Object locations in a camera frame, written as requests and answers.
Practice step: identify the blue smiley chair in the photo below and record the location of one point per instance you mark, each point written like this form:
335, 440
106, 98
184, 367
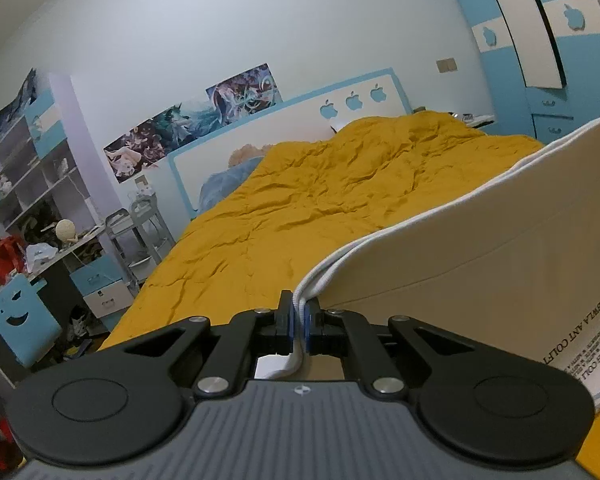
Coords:
22, 322

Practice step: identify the white printed sweatshirt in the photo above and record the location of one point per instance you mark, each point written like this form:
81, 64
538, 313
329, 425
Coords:
455, 260

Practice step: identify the blue and white wardrobe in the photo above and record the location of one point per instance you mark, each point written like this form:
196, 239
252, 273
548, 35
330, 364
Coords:
595, 70

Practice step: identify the red bag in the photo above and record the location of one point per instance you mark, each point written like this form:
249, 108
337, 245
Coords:
5, 260

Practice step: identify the dark blue shelf poster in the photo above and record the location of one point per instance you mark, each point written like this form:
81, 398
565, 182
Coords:
17, 97

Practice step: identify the blue and purple wall poster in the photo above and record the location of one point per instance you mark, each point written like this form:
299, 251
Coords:
242, 92

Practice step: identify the blue and white drawer unit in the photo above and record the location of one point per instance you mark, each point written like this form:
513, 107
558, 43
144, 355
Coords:
102, 287

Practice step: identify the teal figure wall poster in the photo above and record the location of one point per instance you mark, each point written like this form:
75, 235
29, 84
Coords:
190, 122

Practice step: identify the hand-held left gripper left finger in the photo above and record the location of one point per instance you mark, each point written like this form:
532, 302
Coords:
289, 322

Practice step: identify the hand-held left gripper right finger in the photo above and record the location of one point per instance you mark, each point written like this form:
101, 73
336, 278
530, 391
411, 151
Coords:
309, 327

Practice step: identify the yellow blanket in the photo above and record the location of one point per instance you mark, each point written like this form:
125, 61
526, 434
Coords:
305, 200

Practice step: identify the white and blue headboard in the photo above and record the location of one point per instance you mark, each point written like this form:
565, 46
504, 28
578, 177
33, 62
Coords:
200, 170

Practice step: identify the pink figure wall poster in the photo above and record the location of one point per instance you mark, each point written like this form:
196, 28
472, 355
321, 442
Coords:
132, 152

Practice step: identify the grey utility cart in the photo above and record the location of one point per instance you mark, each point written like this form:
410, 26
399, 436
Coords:
152, 227
125, 245

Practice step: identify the cluttered desk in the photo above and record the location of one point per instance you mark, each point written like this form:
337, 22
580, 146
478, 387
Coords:
55, 265

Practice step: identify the round white lamp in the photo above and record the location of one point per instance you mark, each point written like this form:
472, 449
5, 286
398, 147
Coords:
66, 230

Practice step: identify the cluttered bedside table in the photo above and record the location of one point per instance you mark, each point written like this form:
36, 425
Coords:
472, 121

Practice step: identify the blue pillow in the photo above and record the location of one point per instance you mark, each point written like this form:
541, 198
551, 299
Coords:
225, 180

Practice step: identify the wardrobe mirror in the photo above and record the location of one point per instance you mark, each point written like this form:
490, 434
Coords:
530, 25

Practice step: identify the white and blue bookshelf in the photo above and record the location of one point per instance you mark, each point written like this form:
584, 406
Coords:
35, 175

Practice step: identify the white plastic bag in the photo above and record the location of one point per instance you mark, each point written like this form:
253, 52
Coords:
41, 255

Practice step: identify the beige wall switch plate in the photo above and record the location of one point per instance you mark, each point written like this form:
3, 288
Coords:
446, 65

